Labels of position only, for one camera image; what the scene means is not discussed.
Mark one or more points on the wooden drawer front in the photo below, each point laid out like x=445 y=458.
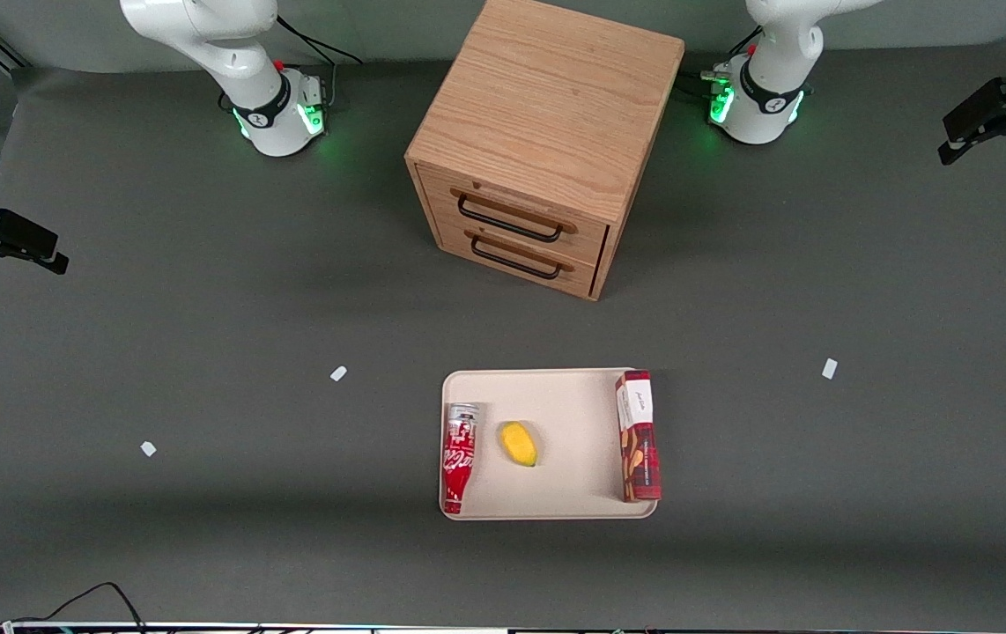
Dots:
x=578 y=275
x=587 y=236

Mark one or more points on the red cookie box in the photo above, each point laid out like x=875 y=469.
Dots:
x=639 y=440

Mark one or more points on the wooden drawer cabinet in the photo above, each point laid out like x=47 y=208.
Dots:
x=547 y=106

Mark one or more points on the beige plastic tray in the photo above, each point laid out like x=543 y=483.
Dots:
x=573 y=475

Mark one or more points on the yellow lemon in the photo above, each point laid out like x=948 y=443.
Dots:
x=516 y=443

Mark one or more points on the white tape piece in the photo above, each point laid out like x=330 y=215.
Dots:
x=148 y=449
x=830 y=368
x=338 y=373

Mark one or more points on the red cola bottle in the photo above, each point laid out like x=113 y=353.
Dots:
x=459 y=458

